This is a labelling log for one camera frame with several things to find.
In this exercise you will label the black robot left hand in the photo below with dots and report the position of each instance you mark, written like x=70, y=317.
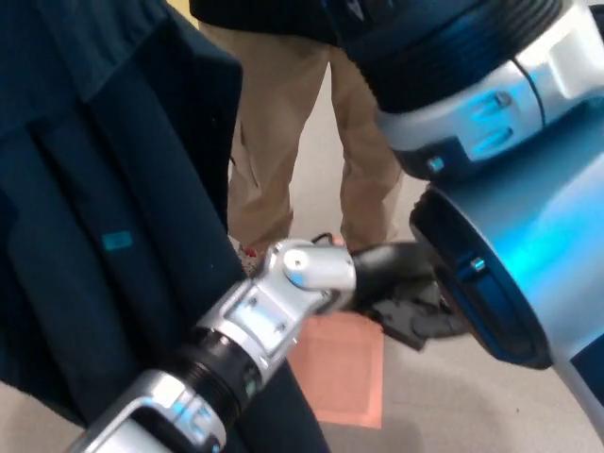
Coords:
x=387, y=269

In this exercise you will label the dark teal coat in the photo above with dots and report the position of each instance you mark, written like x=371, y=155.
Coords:
x=94, y=189

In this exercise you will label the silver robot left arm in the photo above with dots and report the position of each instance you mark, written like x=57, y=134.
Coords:
x=264, y=321

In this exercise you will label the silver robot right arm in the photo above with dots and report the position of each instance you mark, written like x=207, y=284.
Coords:
x=542, y=259

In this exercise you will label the orange square floor marking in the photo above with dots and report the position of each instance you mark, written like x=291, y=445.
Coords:
x=340, y=373

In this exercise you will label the khaki trousers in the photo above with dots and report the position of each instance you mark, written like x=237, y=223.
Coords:
x=269, y=141

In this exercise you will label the black shirt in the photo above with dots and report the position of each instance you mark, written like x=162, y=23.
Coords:
x=264, y=14

